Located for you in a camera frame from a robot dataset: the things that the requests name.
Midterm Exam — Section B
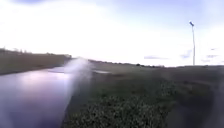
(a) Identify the grass embankment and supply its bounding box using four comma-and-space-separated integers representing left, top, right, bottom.
0, 48, 73, 76

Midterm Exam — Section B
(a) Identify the tall street lamp pole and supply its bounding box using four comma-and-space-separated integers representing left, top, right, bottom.
188, 20, 197, 67

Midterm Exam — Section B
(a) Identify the grey asphalt path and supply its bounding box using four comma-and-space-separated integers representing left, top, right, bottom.
0, 65, 88, 128

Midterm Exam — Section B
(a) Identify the distant row of trees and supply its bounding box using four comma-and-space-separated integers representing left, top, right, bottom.
89, 59, 166, 69

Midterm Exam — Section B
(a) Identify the green grass field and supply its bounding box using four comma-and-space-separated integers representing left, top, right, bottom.
61, 59, 224, 128

